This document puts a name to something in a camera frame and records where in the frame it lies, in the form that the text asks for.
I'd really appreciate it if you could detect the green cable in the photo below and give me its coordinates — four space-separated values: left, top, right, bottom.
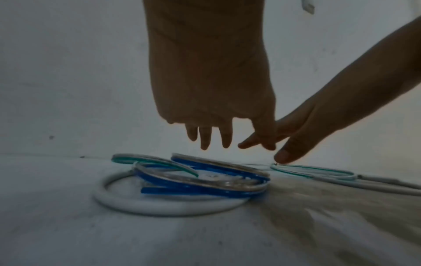
111 153 356 180

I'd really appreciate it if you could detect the blue cable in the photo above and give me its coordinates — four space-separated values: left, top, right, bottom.
134 153 271 199

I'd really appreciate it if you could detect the person's left hand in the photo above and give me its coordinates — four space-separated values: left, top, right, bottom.
143 0 276 151

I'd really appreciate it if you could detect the white cable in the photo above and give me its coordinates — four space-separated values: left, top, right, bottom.
93 166 421 216

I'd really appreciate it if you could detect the person's right hand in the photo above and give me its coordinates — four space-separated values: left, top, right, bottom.
238 89 358 164

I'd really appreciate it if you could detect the person's right forearm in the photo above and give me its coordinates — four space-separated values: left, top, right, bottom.
332 17 421 125

